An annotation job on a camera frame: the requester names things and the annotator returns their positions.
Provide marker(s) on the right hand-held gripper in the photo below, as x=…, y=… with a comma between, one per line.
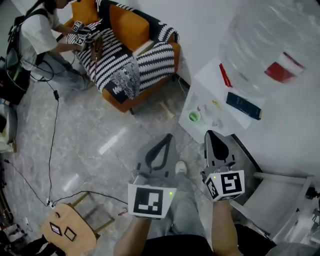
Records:
x=225, y=186

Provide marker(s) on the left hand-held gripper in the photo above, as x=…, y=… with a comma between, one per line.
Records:
x=148, y=202

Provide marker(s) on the green cup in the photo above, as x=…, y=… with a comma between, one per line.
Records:
x=194, y=116

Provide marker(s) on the black remote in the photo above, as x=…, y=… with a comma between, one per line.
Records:
x=242, y=105

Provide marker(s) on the person's left forearm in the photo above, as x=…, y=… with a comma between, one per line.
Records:
x=132, y=237

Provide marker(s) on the person's right forearm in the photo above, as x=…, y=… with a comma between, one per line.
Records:
x=225, y=230

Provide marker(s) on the person's white shoe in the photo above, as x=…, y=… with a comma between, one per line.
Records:
x=181, y=167

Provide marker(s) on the light wooden block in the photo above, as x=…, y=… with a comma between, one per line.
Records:
x=167, y=110

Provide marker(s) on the person's grey trousers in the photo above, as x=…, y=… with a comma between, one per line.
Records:
x=185, y=212

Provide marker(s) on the orange sofa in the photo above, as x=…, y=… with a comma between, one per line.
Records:
x=140, y=100

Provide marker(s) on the small red tool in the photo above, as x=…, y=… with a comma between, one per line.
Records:
x=123, y=211

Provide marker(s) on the white sink cabinet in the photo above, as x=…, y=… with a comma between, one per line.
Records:
x=275, y=202

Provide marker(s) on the white water dispenser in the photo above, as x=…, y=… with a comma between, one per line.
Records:
x=212, y=75

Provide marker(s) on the grey fuzzy pillow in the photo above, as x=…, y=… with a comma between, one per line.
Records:
x=127, y=80

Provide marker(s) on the person's black shirt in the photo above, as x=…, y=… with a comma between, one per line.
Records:
x=180, y=246

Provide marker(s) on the black white striped pillow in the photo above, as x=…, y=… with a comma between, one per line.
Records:
x=157, y=65

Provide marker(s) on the black knob fixture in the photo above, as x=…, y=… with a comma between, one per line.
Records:
x=312, y=193

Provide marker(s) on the oval wooden side table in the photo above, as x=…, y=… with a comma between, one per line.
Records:
x=75, y=220

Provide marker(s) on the beige book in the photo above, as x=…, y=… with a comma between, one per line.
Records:
x=143, y=48

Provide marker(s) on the black white striped blanket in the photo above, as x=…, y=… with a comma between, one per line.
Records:
x=110, y=57

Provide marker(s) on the metal faucet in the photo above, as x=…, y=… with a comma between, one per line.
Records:
x=316, y=217

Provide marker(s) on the clear water bottle red label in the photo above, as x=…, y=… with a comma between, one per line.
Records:
x=262, y=37

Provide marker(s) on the brown paper bag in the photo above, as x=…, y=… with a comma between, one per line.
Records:
x=96, y=50

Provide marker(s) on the large orange cushion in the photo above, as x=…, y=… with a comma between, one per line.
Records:
x=127, y=27

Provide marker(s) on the white round pouf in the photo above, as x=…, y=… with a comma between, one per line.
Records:
x=7, y=130

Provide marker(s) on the black equipment bag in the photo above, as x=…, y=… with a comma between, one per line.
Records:
x=12, y=90

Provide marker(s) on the small orange cushion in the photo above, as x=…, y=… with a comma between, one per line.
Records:
x=85, y=12

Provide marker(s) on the dark diamond frame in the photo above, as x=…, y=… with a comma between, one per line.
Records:
x=67, y=231

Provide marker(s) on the white square frame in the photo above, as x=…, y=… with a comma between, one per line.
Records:
x=55, y=228

